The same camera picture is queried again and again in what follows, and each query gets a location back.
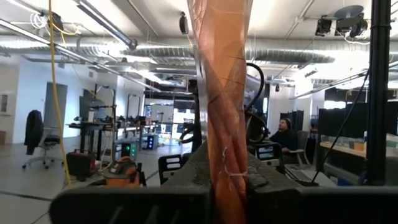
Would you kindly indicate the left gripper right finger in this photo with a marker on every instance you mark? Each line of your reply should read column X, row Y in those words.
column 311, row 205

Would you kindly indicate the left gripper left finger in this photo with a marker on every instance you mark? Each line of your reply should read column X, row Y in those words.
column 140, row 205

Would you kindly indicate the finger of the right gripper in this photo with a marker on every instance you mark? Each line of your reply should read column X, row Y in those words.
column 269, row 154
column 169, row 168

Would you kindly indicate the orange faceted glass cup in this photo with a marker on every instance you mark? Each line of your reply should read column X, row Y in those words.
column 220, row 93

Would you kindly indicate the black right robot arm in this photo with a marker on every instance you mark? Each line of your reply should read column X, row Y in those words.
column 196, row 124

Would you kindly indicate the person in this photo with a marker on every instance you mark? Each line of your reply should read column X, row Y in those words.
column 284, row 140

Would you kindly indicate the grey desk chair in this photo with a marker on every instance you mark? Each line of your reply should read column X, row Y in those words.
column 303, row 143

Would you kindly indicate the orange shop vacuum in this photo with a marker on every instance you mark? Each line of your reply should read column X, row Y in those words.
column 121, row 171

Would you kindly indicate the black partition panel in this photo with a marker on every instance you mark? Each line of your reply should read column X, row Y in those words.
column 297, row 119

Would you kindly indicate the computer with green light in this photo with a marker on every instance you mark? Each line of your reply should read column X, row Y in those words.
column 126, row 151

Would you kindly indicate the red and black case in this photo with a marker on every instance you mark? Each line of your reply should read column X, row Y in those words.
column 81, row 165

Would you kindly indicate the black standing desk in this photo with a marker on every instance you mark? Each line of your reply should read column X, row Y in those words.
column 90, row 125

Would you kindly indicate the grey office chair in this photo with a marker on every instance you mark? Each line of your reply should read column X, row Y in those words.
column 46, row 141

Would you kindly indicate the dark jacket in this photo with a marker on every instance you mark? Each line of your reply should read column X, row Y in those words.
column 33, row 130

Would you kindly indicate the black ceiling device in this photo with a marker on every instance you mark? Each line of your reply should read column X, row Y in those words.
column 351, row 21

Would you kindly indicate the silver ventilation duct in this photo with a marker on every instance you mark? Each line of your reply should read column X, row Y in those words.
column 280, row 54

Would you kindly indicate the black upright frame post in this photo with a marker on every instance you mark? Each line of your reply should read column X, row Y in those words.
column 377, row 93

